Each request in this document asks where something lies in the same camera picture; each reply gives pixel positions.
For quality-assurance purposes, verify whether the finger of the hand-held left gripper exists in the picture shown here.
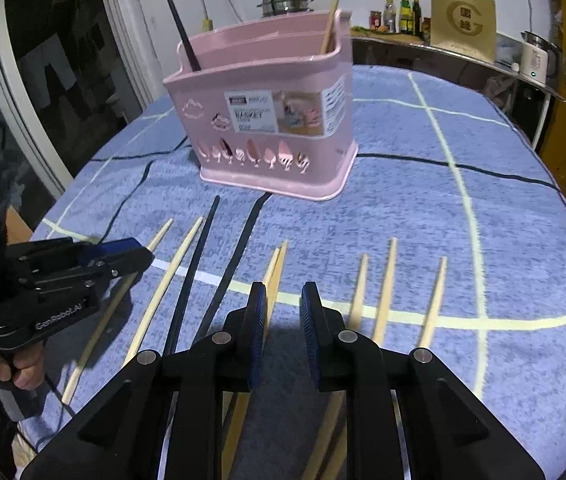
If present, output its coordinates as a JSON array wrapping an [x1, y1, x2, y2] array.
[[7, 238, 144, 272], [18, 246, 156, 302]]

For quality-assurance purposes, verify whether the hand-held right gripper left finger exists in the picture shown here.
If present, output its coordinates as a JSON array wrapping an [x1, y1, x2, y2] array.
[[20, 281, 284, 480]]

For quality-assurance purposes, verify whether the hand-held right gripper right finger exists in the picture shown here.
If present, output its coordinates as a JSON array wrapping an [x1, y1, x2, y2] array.
[[299, 281, 547, 480]]

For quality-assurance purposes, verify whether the wooden chopstick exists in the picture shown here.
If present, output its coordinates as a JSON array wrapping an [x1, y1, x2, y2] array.
[[222, 240, 289, 480], [418, 256, 448, 351], [319, 0, 350, 56], [262, 247, 282, 291], [372, 237, 398, 345], [313, 254, 369, 480], [61, 218, 175, 406], [123, 216, 205, 368]]

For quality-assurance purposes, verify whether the black chopstick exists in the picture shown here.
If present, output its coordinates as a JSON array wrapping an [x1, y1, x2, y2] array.
[[155, 0, 203, 72], [162, 195, 222, 357]]

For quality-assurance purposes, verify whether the pink plastic chopstick basket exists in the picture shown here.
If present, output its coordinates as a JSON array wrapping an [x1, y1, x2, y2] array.
[[163, 8, 360, 202]]

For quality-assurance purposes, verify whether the person's left hand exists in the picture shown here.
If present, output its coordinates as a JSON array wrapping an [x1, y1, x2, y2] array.
[[0, 342, 48, 395]]

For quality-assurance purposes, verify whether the blue plaid blanket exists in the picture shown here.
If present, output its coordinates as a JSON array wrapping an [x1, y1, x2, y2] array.
[[18, 65, 566, 480]]

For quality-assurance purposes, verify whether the white framed glass door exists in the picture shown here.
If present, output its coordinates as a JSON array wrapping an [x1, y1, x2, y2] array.
[[0, 0, 164, 211]]

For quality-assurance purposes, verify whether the steel steamer pot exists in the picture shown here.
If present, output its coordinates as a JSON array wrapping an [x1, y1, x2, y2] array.
[[257, 0, 314, 17]]

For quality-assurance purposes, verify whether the metal kitchen counter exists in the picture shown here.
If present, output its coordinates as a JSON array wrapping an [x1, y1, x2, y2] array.
[[350, 30, 566, 151]]

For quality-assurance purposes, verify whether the gold printed box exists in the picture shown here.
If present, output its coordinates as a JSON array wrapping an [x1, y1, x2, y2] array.
[[429, 0, 498, 66]]

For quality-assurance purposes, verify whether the white electric kettle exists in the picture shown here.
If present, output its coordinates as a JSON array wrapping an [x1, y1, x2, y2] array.
[[519, 30, 563, 86]]

